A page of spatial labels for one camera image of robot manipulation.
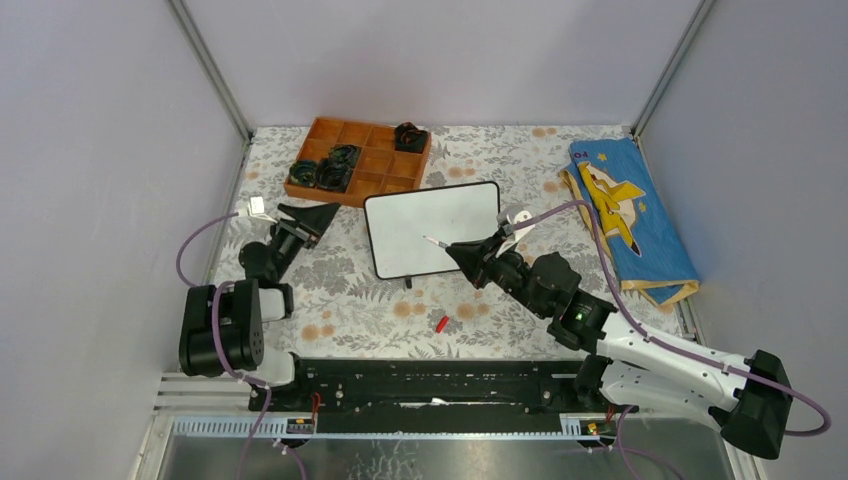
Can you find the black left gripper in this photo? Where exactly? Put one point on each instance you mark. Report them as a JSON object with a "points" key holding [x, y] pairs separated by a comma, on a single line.
{"points": [[313, 218]]}

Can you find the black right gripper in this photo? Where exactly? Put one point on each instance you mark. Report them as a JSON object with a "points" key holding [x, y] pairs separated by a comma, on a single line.
{"points": [[477, 260]]}

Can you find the red marker cap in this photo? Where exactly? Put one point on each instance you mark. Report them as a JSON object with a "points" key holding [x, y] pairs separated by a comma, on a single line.
{"points": [[442, 324]]}

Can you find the small black-framed whiteboard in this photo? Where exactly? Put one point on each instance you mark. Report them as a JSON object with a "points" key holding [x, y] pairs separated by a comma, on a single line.
{"points": [[397, 222]]}

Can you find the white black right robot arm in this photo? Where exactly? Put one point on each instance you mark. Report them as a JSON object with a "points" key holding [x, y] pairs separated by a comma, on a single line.
{"points": [[741, 398]]}

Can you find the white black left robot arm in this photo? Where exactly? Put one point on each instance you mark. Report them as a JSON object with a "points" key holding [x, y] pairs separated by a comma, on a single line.
{"points": [[222, 327]]}

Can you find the floral patterned table mat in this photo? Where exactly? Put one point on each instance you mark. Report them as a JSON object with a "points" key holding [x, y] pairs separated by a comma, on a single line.
{"points": [[343, 310]]}

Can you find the black tape roll lower middle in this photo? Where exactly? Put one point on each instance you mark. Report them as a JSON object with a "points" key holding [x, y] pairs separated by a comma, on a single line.
{"points": [[333, 176]]}

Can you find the black tape roll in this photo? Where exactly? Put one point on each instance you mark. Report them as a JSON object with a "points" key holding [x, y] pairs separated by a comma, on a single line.
{"points": [[303, 173], [333, 176], [409, 138], [346, 154]]}

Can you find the black tape roll left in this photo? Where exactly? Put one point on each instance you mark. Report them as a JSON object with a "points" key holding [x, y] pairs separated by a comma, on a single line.
{"points": [[303, 173]]}

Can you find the orange compartment tray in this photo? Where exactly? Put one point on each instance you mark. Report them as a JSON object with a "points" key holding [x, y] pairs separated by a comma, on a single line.
{"points": [[380, 169]]}

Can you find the black tape roll upper middle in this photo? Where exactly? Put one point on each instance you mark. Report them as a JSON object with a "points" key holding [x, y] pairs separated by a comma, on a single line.
{"points": [[346, 154]]}

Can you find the black tape roll top right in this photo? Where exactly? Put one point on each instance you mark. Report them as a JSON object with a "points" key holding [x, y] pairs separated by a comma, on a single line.
{"points": [[409, 138]]}

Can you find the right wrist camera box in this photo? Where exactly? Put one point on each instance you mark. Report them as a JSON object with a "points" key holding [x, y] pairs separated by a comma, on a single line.
{"points": [[514, 224]]}

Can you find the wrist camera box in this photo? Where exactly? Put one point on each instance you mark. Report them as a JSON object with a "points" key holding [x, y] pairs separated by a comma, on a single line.
{"points": [[514, 224], [254, 209]]}

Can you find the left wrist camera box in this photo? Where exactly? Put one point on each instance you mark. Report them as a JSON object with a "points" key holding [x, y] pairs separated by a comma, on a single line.
{"points": [[254, 209]]}

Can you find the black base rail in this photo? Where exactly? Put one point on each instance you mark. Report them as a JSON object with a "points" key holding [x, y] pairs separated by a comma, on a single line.
{"points": [[439, 397]]}

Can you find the left aluminium frame post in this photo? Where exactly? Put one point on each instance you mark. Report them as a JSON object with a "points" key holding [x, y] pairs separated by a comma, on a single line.
{"points": [[187, 25]]}

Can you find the aluminium frame post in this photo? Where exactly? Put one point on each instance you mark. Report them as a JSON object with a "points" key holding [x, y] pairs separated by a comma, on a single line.
{"points": [[678, 55], [187, 25]]}

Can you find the right aluminium frame post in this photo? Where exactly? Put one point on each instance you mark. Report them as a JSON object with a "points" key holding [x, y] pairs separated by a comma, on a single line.
{"points": [[678, 55]]}

